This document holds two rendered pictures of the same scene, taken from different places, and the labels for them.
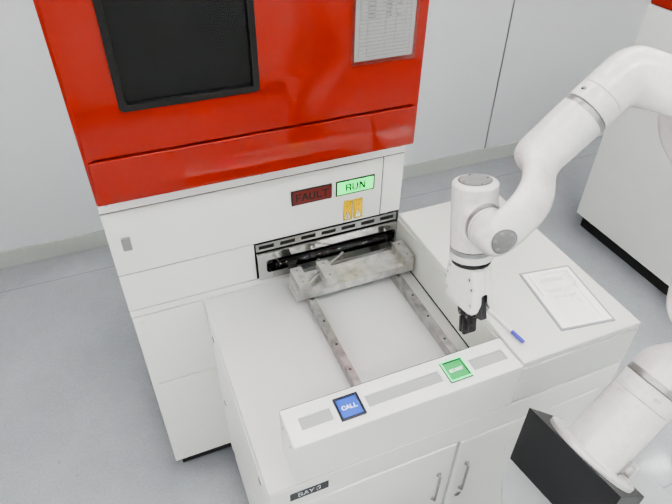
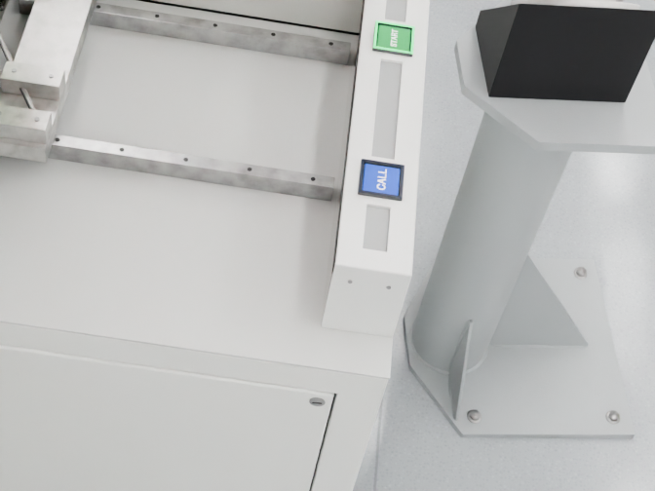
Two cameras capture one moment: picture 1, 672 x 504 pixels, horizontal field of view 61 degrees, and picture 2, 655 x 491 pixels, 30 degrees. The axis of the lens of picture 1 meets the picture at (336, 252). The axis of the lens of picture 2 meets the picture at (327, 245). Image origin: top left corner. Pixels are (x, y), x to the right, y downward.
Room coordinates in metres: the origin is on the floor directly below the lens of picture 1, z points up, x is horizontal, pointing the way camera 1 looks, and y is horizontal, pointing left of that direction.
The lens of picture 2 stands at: (0.43, 0.94, 2.13)
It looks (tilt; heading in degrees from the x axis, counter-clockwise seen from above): 53 degrees down; 289
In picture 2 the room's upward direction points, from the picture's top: 12 degrees clockwise
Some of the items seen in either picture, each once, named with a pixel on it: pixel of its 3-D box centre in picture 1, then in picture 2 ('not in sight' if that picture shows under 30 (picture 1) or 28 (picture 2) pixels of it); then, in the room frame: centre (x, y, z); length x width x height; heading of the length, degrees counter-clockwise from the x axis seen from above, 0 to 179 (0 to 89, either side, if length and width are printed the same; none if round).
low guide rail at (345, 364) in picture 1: (330, 336); (153, 162); (1.02, 0.01, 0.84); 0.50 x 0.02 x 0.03; 23
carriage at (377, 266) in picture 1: (351, 273); (48, 56); (1.24, -0.05, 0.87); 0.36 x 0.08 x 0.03; 113
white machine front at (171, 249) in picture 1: (267, 226); not in sight; (1.26, 0.19, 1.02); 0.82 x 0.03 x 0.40; 113
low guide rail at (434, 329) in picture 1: (419, 309); (185, 27); (1.13, -0.24, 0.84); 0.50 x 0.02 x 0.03; 23
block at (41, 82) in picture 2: (326, 272); (33, 80); (1.21, 0.03, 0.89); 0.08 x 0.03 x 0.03; 23
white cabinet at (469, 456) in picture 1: (392, 419); (196, 239); (1.06, -0.19, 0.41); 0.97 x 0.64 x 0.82; 113
